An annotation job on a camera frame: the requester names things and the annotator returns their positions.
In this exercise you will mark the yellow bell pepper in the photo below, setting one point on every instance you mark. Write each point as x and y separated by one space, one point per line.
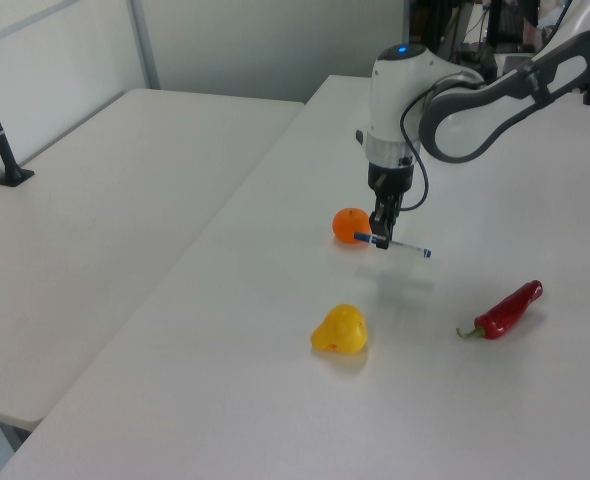
340 330

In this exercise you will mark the blue and white marker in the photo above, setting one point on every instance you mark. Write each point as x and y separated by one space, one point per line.
410 247

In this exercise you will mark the orange mandarin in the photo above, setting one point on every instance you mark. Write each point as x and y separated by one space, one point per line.
347 225

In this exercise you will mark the red chili pepper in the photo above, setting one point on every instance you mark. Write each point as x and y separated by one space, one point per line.
507 312

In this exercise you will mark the white side table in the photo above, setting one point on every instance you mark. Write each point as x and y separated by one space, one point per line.
100 225

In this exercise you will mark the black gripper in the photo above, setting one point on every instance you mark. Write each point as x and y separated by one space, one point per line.
390 180

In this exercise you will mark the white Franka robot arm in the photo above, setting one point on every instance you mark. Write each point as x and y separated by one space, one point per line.
405 100

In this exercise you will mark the white partition panel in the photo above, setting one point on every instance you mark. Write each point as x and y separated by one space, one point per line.
50 75

